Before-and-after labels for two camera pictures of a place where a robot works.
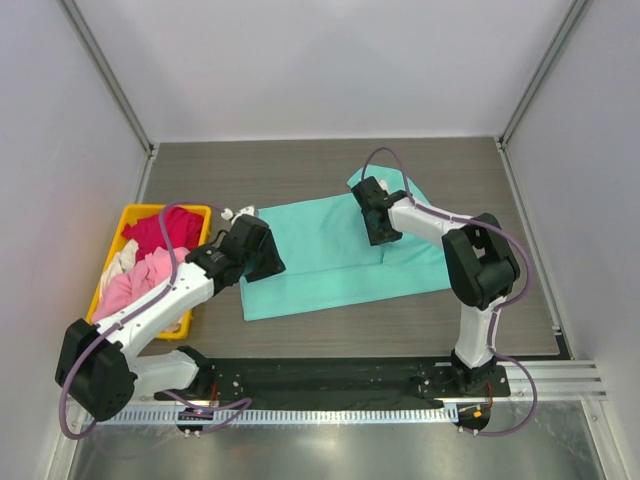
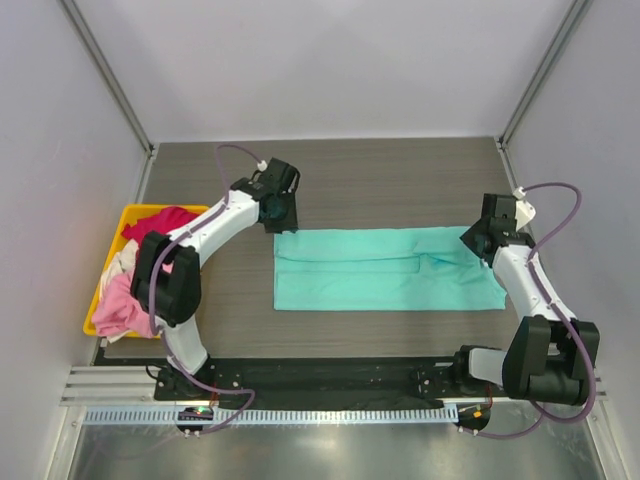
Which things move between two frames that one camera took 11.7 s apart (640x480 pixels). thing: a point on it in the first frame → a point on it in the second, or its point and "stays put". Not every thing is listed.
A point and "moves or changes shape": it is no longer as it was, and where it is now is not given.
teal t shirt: (323, 247) moves or changes shape
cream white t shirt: (122, 262) stays put
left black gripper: (273, 263) → (289, 223)
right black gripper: (377, 238) → (468, 238)
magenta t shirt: (185, 230) stays put
